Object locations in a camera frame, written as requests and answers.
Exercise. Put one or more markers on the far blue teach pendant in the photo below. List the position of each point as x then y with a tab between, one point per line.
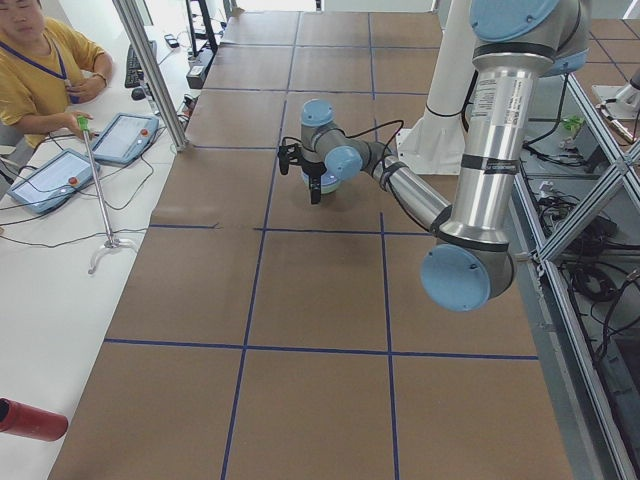
124	138

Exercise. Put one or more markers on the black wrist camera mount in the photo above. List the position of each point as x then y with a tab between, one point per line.
289	154

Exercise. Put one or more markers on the black computer mouse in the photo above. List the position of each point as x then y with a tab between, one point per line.
138	93

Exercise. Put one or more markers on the blue teach pendant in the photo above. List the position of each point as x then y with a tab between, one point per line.
124	138
53	183

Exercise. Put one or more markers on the aluminium side frame rail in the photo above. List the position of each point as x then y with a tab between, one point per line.
574	221

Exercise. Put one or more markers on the blue bowl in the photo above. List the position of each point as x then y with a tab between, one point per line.
329	178

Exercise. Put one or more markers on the near blue teach pendant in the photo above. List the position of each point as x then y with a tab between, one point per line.
53	183

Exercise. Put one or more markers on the aluminium frame post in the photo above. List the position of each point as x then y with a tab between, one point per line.
133	25

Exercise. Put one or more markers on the person in yellow shirt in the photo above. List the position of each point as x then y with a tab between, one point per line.
46	68

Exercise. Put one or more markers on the brown paper table cover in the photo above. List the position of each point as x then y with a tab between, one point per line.
260	336

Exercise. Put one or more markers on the black computer box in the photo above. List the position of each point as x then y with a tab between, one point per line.
198	68

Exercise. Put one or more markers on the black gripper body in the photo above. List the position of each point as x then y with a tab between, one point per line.
314	173

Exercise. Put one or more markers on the green handled reacher tool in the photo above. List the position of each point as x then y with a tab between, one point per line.
112	241

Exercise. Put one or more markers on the red cylinder bottle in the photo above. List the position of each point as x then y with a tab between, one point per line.
30	422

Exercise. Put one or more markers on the black keyboard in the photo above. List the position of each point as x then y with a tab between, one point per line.
132	68

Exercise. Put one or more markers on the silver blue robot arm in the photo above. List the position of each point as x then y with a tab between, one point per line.
515	43

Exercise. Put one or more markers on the green bowl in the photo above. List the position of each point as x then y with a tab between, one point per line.
325	189

